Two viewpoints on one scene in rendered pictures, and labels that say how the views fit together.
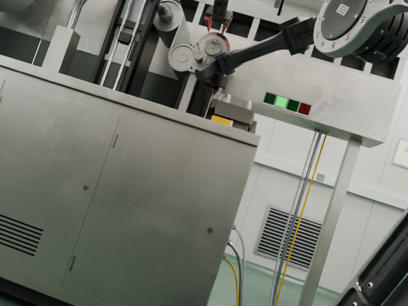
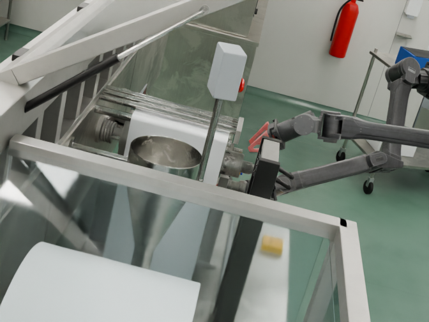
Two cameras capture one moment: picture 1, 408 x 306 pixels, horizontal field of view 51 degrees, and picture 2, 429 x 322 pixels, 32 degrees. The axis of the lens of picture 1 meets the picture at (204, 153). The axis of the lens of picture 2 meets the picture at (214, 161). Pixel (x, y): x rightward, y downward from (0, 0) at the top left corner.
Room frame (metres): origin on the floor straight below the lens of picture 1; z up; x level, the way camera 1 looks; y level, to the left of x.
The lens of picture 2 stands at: (2.10, 2.13, 2.11)
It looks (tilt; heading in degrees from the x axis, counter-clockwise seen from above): 24 degrees down; 263
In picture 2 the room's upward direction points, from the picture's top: 14 degrees clockwise
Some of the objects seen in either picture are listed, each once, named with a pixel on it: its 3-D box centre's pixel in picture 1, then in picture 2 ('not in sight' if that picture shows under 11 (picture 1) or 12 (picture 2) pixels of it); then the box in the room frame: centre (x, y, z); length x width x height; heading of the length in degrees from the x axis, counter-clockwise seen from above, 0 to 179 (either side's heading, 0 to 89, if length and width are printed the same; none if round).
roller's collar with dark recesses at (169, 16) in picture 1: (165, 13); (230, 163); (1.86, 0.36, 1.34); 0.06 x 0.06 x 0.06; 83
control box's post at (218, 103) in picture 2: not in sight; (209, 137); (1.95, 0.65, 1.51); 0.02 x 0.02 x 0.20
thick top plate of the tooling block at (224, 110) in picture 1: (235, 120); not in sight; (1.99, -0.09, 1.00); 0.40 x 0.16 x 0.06; 173
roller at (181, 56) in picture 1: (186, 65); not in sight; (1.99, 0.21, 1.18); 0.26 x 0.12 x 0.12; 173
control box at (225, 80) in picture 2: not in sight; (230, 71); (1.94, 0.65, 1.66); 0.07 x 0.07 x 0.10; 10
